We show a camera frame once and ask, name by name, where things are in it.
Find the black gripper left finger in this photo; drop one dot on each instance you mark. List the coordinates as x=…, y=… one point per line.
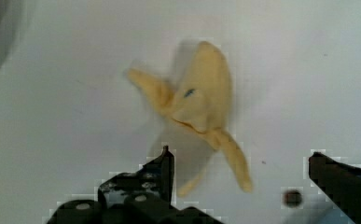
x=142, y=197

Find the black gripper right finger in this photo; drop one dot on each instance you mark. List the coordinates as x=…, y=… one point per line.
x=340, y=182

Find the peeled toy banana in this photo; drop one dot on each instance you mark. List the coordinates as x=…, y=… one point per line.
x=196, y=113

